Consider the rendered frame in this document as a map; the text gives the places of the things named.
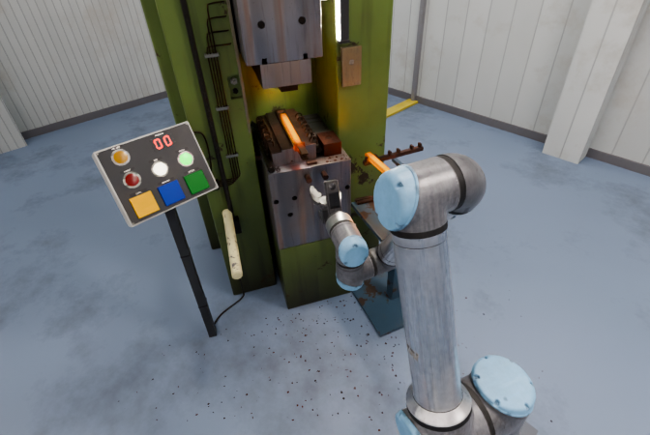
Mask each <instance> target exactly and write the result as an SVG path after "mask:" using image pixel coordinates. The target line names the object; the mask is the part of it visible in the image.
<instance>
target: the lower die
mask: <svg viewBox="0 0 650 435"><path fill-rule="evenodd" d="M281 110H284V112H285V114H286V115H287V117H288V119H289V121H290V123H291V124H292V126H293V128H294V130H295V131H296V132H297V134H298V136H299V138H300V140H301V141H302V142H305V146H306V149H307V151H308V153H309V154H308V155H307V156H308V157H309V160H312V159H316V145H315V142H314V141H313V139H311V140H310V141H309V139H310V134H309V136H308V137H307V133H308V130H306V132H304V130H305V128H306V127H305V126H304V127H303V128H302V126H303V125H304V124H303V122H302V123H301V125H299V123H300V121H301V119H300V118H299V121H297V118H298V117H299V116H298V115H297V117H296V118H295V114H296V113H297V112H296V111H295V109H294V108H292V109H286V110H285V108H283V109H277V110H275V112H270V113H265V115H263V116H262V117H263V118H264V121H265V124H266V125H267V128H268V130H269V133H270V134H271V136H272V139H273V141H274V144H275V146H273V143H272V142H271V141H269V142H267V148H268V152H269V155H270V157H271V160H272V163H273V165H274V166H279V165H284V164H290V163H294V162H299V161H303V160H302V159H301V157H300V155H299V153H298V151H296V152H295V147H294V142H293V140H292V138H291V136H290V135H289V133H288V131H287V129H286V127H285V125H284V123H283V121H282V119H281V116H280V114H279V113H278V111H281ZM292 160H293V162H291V161H292Z"/></svg>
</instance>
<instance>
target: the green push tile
mask: <svg viewBox="0 0 650 435"><path fill-rule="evenodd" d="M183 178H184V180H185V182H186V184H187V186H188V188H189V190H190V192H191V194H192V195H193V194H196V193H198V192H200V191H202V190H204V189H207V188H209V187H210V186H209V184H208V182H207V179H206V177H205V175H204V173H203V171H202V169H200V170H198V171H195V172H193V173H192V174H189V175H187V176H184V177H183Z"/></svg>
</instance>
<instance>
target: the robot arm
mask: <svg viewBox="0 0 650 435"><path fill-rule="evenodd" d="M486 187H487V180H486V176H485V173H484V171H483V169H482V168H481V166H480V165H479V164H478V163H477V162H476V161H474V160H473V159H471V158H470V157H468V156H466V155H462V154H457V153H447V154H441V155H438V156H436V157H432V158H428V159H422V160H419V161H415V162H412V163H408V164H402V165H399V166H397V167H395V168H393V169H390V170H388V171H385V172H384V173H382V174H381V175H380V176H379V179H378V180H377V181H376V184H375V187H374V193H373V201H374V208H375V211H376V213H377V214H378V219H379V221H380V222H381V224H382V225H383V226H384V227H385V228H386V229H388V230H390V234H389V235H388V236H387V237H386V238H385V240H384V241H382V242H381V243H380V244H379V245H378V246H376V247H373V248H371V249H369V248H368V245H367V243H366V241H365V240H364V239H363V237H362V236H361V234H360V232H359V230H358V229H357V227H356V223H354V222H353V220H352V218H351V217H350V215H349V214H347V213H344V212H343V211H342V208H341V192H340V189H339V183H338V180H330V181H324V189H325V196H321V193H320V192H318V191H317V190H316V189H315V188H314V186H310V195H311V199H312V202H313V204H314V205H317V206H319V207H320V208H321V213H320V211H318V213H319V217H320V219H321V221H322V223H323V224H326V225H325V226H326V229H327V232H328V234H329V236H330V238H331V240H332V242H333V244H334V246H335V249H336V278H337V283H338V285H339V286H340V287H341V288H342V289H344V290H348V291H355V290H358V289H360V288H361V287H362V285H363V284H364V280H367V279H369V278H372V277H374V276H378V275H381V274H383V273H386V272H389V271H391V270H393V269H397V276H398V283H399V296H400V303H401V310H402V318H403V325H404V331H405V338H406V346H407V353H408V359H409V366H410V374H411V381H412V383H411V384H410V386H409V387H408V389H407V392H406V397H405V399H406V407H405V408H404V409H402V410H401V409H400V410H399V412H397V413H396V424H397V426H398V430H399V434H400V435H520V430H521V428H522V427H523V425H524V423H525V421H526V420H527V418H528V416H529V414H530V413H531V412H532V411H533V408H534V403H535V400H536V392H535V388H534V386H533V383H532V381H531V379H530V378H529V376H528V375H527V374H526V372H525V371H524V370H523V369H522V368H521V367H520V366H518V365H517V364H516V363H514V362H511V361H510V360H509V359H506V358H504V357H500V356H495V355H488V356H484V357H482V358H479V359H478V360H477V361H476V362H475V363H474V365H473V366H472V370H471V373H469V374H468V375H466V376H464V377H463V378H461V379H460V372H459V361H458V341H457V330H456V319H455V309H454V298H453V287H452V277H451V266H450V255H449V245H448V234H447V229H448V221H449V220H450V219H451V218H452V217H453V216H462V215H465V214H467V213H469V212H470V211H472V210H473V209H474V208H475V207H476V206H477V205H478V204H479V203H480V202H481V200H482V199H483V197H484V195H485V192H486ZM324 220H325V222H324Z"/></svg>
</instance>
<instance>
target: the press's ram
mask: <svg viewBox="0 0 650 435"><path fill-rule="evenodd" d="M230 6H231V11H232V17H233V23H234V29H235V35H236V42H237V46H238V49H239V51H240V53H241V55H242V57H243V59H244V61H245V64H246V66H247V67H248V66H256V65H262V59H264V60H265V61H266V63H267V64H272V63H279V62H286V61H294V60H302V59H304V55H305V56H306V57H307V58H308V59H310V58H317V57H322V56H323V49H322V25H321V1H320V0H230Z"/></svg>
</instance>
